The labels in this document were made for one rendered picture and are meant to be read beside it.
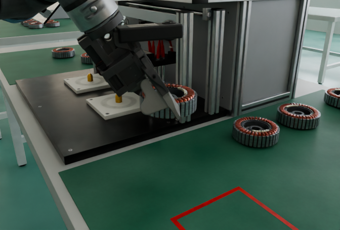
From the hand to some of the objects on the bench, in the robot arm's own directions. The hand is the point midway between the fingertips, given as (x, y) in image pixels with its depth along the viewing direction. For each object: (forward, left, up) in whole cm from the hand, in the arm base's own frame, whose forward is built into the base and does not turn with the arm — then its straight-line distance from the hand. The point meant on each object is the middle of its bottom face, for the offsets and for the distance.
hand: (169, 102), depth 61 cm
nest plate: (+1, +32, -14) cm, 35 cm away
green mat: (+28, -18, -14) cm, 36 cm away
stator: (+25, 0, -14) cm, 29 cm away
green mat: (+18, +110, -19) cm, 113 cm away
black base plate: (+2, +44, -17) cm, 47 cm away
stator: (+42, +1, -14) cm, 44 cm away
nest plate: (-1, +56, -15) cm, 58 cm away
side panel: (+42, +15, -15) cm, 47 cm away
